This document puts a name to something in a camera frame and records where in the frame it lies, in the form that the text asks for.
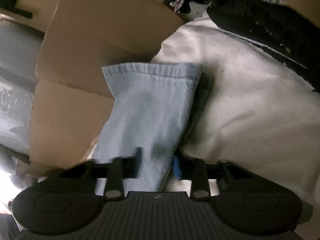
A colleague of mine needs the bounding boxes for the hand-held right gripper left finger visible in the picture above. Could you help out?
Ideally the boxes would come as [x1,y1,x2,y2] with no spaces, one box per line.
[60,147,143,201]

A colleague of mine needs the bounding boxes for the blue denim pants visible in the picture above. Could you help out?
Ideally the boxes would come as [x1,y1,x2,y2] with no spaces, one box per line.
[94,62,203,197]

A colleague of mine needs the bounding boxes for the upright cardboard box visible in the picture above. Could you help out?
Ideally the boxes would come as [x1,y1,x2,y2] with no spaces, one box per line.
[0,0,73,33]

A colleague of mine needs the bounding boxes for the dark spotted cloth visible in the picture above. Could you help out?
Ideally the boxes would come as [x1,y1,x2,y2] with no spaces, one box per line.
[207,0,320,90]

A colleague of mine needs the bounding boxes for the white printed bedsheet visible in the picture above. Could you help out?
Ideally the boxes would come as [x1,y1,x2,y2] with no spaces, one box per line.
[85,140,220,198]

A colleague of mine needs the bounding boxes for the flat cardboard sheet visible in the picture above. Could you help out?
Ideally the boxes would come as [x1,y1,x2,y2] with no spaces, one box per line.
[29,0,187,175]

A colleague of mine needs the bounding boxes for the black strap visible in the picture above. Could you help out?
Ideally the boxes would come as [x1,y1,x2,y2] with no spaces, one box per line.
[0,3,33,19]

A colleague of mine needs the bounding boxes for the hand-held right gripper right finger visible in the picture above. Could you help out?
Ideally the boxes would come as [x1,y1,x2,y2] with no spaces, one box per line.
[173,156,250,201]

